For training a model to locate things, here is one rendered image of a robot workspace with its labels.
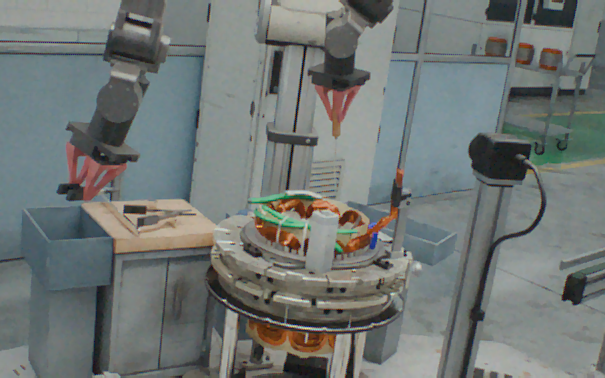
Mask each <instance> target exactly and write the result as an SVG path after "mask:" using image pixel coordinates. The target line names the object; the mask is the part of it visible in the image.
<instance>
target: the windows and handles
mask: <svg viewBox="0 0 605 378"><path fill-rule="evenodd" d="M579 1H580V3H579V7H578V12H577V16H576V17H575V15H576V11H577V6H578V2H579ZM534 4H535V0H527V4H526V8H525V13H524V18H523V23H522V24H528V25H530V24H531V19H532V14H533V13H534V15H535V13H536V17H535V21H534V26H546V27H558V28H570V29H573V24H574V20H575V18H576V19H577V18H578V13H579V9H580V4H581V0H564V4H563V9H562V10H553V9H545V8H543V4H544V0H539V1H538V0H537V1H536V6H535V12H533V9H534ZM537 4H538V6H537ZM536 8H537V11H536Z"/></svg>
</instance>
